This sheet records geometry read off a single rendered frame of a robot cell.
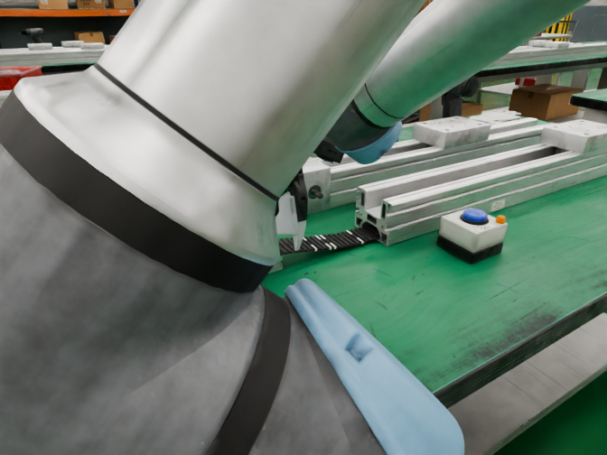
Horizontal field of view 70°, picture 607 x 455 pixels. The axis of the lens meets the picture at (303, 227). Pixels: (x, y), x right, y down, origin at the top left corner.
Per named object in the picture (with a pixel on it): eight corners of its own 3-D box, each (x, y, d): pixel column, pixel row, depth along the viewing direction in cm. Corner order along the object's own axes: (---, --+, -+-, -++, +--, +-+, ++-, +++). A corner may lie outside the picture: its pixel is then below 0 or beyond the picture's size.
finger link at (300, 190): (287, 221, 68) (277, 166, 67) (297, 218, 69) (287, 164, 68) (301, 223, 64) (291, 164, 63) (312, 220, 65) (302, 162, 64)
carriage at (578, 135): (579, 165, 102) (588, 136, 99) (536, 153, 110) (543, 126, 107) (616, 154, 109) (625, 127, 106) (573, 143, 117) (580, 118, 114)
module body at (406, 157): (330, 208, 93) (331, 171, 90) (305, 193, 101) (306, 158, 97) (553, 152, 130) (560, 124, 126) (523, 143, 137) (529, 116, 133)
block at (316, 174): (299, 223, 88) (299, 179, 83) (271, 201, 97) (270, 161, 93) (336, 213, 92) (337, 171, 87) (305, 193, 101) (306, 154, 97)
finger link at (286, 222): (269, 257, 67) (258, 199, 66) (303, 247, 70) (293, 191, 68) (278, 260, 64) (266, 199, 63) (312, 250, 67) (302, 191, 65)
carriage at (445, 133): (442, 160, 105) (445, 132, 102) (410, 148, 113) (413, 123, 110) (486, 150, 112) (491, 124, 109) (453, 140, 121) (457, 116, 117)
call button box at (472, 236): (471, 265, 73) (477, 232, 70) (428, 241, 81) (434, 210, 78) (501, 253, 77) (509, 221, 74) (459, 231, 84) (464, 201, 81)
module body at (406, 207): (387, 246, 79) (391, 204, 75) (354, 225, 87) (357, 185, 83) (621, 171, 115) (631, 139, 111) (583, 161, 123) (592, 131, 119)
